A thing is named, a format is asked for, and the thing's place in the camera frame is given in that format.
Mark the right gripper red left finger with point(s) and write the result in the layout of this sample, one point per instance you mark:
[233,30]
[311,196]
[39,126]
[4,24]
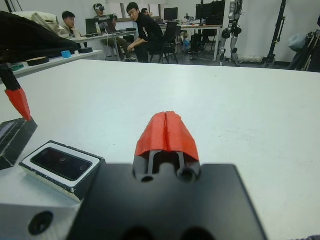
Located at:
[152,135]

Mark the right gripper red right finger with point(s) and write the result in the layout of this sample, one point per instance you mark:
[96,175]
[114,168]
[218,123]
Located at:
[180,137]

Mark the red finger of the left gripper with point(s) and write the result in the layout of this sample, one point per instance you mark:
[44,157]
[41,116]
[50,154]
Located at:
[18,102]

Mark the shiny black box lid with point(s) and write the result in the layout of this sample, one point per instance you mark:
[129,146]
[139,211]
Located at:
[17,142]

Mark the small blue box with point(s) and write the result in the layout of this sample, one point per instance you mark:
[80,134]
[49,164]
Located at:
[66,54]

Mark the white lined box base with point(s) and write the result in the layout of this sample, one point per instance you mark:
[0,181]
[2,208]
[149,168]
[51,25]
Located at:
[82,190]

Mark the green small object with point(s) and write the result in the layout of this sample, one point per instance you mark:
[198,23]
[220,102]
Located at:
[18,67]

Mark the black tape roll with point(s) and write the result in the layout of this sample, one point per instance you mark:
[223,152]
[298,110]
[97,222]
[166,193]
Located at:
[37,61]

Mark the white side table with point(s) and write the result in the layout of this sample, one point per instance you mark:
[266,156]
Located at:
[57,60]

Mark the black round disc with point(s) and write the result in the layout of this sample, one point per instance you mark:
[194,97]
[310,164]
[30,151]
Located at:
[85,50]

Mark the seated man beige jacket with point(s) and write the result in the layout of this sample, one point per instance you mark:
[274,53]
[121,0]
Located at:
[66,30]

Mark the beige bag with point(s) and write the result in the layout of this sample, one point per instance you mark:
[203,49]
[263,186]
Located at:
[46,20]

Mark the white cup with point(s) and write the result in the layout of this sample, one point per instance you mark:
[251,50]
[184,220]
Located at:
[77,33]

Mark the white desk with monitors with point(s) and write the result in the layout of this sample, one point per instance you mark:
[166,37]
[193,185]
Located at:
[217,45]

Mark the seated man black jacket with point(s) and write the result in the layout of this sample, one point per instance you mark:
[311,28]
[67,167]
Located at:
[147,32]

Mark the white desk with people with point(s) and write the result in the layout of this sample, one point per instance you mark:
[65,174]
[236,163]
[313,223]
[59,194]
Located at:
[100,37]

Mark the black laptop screen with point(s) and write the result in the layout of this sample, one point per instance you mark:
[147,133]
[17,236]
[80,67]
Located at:
[90,26]

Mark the black office chair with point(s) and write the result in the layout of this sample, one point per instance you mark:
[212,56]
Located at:
[172,31]

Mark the white bottle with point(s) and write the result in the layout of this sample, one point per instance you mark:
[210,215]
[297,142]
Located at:
[98,28]

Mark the standing humanoid robot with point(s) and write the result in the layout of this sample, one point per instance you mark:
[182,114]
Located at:
[233,32]

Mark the person with VR headset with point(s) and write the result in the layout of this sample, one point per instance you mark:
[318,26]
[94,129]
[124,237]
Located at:
[107,21]

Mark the small black monitor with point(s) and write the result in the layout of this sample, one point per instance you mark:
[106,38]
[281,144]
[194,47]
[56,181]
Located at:
[170,13]

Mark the person behind desks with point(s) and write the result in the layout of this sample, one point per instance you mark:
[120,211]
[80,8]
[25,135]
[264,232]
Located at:
[145,11]

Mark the large black monitor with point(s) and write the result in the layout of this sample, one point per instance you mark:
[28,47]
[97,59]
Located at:
[211,11]

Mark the black slanted stand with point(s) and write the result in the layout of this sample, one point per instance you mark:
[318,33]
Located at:
[277,30]

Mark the light blue bag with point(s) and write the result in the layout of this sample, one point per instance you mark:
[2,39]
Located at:
[296,41]

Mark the folded tripod bundle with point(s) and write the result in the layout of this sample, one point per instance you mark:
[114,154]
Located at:
[310,52]

